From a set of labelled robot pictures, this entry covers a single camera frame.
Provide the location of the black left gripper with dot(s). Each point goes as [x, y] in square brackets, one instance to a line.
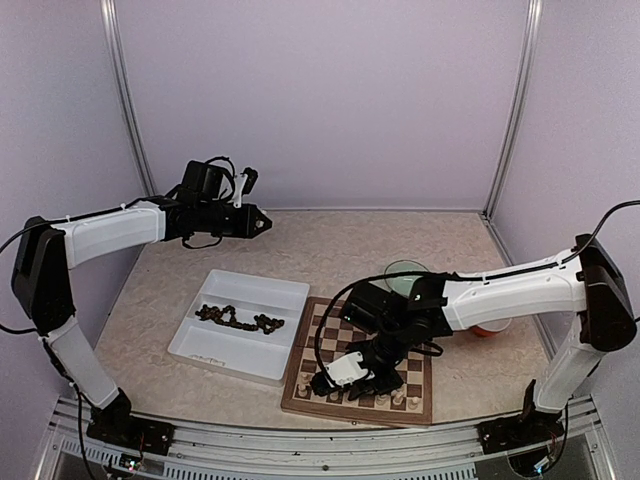
[246, 228]

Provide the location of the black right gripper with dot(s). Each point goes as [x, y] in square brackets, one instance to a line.
[393, 382]

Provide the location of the white knight piece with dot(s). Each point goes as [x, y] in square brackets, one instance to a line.
[398, 399]

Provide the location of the wooden chess board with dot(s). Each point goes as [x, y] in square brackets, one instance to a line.
[415, 370]

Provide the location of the white plastic divided tray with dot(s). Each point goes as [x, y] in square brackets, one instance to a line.
[249, 322]

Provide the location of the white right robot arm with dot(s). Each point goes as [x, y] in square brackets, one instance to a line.
[583, 280]

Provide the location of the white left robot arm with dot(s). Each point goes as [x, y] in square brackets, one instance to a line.
[209, 199]

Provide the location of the orange white bowl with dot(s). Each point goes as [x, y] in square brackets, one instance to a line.
[492, 328]

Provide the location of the white queen piece lying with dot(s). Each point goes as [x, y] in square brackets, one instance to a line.
[207, 360]

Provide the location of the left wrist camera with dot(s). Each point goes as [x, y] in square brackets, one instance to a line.
[243, 185]

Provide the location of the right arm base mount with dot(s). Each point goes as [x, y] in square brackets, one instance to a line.
[513, 432]

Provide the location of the front aluminium rail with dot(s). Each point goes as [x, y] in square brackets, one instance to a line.
[203, 450]

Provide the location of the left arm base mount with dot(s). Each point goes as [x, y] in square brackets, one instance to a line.
[131, 432]

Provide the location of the left aluminium frame post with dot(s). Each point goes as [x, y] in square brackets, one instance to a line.
[114, 42]

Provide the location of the aluminium frame post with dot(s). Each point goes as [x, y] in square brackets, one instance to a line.
[114, 42]
[517, 108]

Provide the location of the right aluminium frame post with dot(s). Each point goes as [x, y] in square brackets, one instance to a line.
[517, 108]

